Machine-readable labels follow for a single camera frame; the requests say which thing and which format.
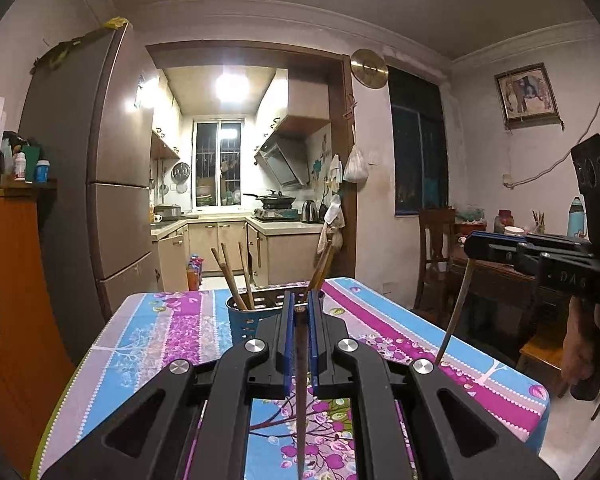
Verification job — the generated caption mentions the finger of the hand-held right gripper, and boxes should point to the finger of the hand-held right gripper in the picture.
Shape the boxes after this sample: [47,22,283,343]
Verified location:
[517,233,594,259]
[463,231,546,282]

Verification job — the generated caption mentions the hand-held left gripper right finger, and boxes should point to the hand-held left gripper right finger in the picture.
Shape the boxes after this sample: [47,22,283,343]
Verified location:
[307,291,563,480]

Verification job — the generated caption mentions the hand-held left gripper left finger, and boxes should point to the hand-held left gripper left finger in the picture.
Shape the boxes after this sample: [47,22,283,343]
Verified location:
[40,292,297,480]

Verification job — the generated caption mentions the blue perforated utensil holder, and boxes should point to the blue perforated utensil holder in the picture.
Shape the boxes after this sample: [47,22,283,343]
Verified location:
[225,286,327,352]

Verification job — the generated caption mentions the dark brown wooden chopstick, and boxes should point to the dark brown wooden chopstick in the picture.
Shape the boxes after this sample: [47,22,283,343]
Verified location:
[293,310,308,480]

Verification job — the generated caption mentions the grey-tipped wooden chopstick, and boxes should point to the grey-tipped wooden chopstick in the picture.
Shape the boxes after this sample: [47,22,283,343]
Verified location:
[436,259,476,365]

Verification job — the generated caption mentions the person's right hand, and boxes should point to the person's right hand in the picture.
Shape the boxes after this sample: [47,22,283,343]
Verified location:
[561,296,600,387]

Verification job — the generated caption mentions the blue thermos bottle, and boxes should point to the blue thermos bottle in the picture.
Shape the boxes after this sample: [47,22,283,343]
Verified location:
[567,196,587,239]

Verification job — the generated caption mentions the dark wooden dining table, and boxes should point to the dark wooden dining table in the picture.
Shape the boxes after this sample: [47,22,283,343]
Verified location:
[450,242,538,308]

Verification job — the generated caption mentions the red basin with bag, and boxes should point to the red basin with bag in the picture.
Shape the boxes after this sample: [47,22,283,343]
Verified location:
[455,205,489,234]

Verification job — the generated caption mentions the dark wooden chair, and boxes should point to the dark wooden chair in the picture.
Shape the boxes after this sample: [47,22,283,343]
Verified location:
[414,207,462,312]

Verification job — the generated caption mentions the floral purple blue tablecloth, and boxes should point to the floral purple blue tablecloth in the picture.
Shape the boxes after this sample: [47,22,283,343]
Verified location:
[30,276,551,480]

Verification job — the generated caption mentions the light wooden stool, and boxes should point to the light wooden stool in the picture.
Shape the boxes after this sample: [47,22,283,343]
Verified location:
[517,330,572,397]

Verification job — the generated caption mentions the hanging kitchen towels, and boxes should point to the hanging kitchen towels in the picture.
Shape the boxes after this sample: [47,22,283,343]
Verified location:
[316,195,345,256]

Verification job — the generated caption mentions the cluster of red floor bottles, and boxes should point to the cluster of red floor bottles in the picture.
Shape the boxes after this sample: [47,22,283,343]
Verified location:
[186,254,206,291]

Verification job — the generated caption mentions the dark room window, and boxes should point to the dark room window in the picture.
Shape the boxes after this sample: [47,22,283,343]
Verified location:
[387,66,451,217]

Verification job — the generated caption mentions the gas stove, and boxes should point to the gas stove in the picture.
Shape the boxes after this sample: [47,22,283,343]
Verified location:
[254,207,301,221]

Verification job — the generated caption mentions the beige kitchen base cabinets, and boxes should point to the beige kitchen base cabinets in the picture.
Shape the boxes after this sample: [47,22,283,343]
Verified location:
[151,219,328,293]

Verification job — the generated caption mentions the framed elephant picture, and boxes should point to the framed elephant picture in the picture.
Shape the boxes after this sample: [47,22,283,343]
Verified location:
[494,62,564,129]

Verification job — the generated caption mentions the black wok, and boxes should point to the black wok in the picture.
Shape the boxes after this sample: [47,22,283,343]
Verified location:
[243,190,299,207]

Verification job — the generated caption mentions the white hanging plastic bag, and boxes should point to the white hanging plastic bag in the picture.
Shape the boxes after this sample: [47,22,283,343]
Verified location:
[343,145,370,184]

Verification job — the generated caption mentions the steel range hood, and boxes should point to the steel range hood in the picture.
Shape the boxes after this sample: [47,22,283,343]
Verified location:
[254,137,311,189]

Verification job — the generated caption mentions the barred kitchen window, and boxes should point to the barred kitchen window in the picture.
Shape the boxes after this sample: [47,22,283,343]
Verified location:
[194,119,245,207]

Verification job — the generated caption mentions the kitchen ceiling light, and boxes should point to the kitchen ceiling light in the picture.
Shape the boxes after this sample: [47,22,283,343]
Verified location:
[215,74,251,102]

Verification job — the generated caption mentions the grey tall refrigerator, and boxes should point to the grey tall refrigerator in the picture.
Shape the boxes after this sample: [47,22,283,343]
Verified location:
[17,21,162,367]

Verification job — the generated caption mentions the orange wooden cabinet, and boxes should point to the orange wooden cabinet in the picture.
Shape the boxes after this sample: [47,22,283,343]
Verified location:
[0,182,77,467]

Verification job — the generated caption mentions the green box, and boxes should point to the green box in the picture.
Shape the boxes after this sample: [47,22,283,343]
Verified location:
[22,145,44,181]

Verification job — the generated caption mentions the teal plastic bottle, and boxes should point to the teal plastic bottle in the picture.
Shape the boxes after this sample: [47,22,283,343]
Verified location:
[0,137,15,176]

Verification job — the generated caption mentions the round gold wall plate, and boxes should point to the round gold wall plate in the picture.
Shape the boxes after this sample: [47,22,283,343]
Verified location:
[350,49,390,89]

